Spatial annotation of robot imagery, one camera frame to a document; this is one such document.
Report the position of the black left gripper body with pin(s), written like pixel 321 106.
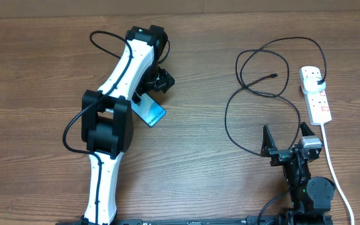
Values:
pixel 163 78

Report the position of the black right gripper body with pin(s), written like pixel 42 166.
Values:
pixel 281 155

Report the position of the white charger plug adapter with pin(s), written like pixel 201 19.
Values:
pixel 310 85

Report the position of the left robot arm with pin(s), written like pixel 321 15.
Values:
pixel 107 114

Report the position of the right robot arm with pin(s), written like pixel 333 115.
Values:
pixel 310 196

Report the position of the white power strip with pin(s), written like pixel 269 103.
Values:
pixel 317 104

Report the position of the Galaxy smartphone with blue screen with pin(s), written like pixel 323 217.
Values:
pixel 148 110

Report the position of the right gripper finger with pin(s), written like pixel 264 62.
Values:
pixel 305 130
pixel 268 143

